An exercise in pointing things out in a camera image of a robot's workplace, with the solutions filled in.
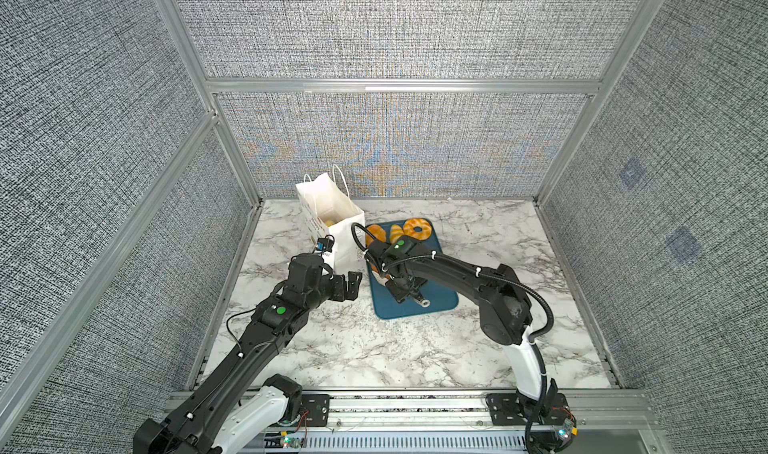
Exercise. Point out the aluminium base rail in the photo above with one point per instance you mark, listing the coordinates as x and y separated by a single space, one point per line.
461 420

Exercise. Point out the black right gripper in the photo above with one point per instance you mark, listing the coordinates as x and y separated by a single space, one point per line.
398 295

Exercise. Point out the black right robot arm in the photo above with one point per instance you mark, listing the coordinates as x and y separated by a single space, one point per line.
511 314

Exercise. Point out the white paper bag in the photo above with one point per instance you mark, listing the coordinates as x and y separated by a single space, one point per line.
329 210

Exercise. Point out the teal serving tray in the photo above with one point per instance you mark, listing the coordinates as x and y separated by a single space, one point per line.
431 298

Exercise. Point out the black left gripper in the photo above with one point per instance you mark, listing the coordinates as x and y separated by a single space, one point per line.
341 294

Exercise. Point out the twisted ring bread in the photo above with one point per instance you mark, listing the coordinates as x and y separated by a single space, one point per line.
418 228

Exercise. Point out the small striped bread roll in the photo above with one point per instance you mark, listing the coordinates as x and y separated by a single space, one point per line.
396 232

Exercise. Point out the round golden bun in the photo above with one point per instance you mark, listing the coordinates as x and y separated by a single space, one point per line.
375 233

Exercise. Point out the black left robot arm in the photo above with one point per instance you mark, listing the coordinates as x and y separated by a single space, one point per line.
240 358

